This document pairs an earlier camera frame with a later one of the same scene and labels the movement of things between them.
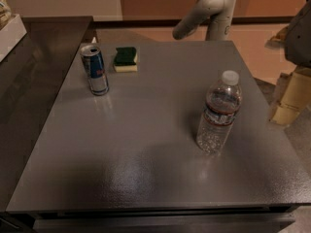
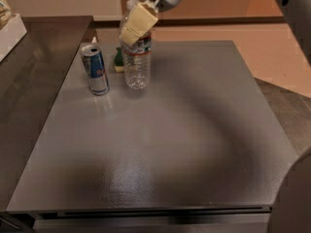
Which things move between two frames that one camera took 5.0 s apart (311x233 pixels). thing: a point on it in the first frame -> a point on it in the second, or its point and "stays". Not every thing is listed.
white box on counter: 11,35 stays
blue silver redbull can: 93,63 stays
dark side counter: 32,77 stays
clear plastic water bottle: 224,100 -> 137,57
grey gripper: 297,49 -> 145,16
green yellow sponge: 124,59 stays
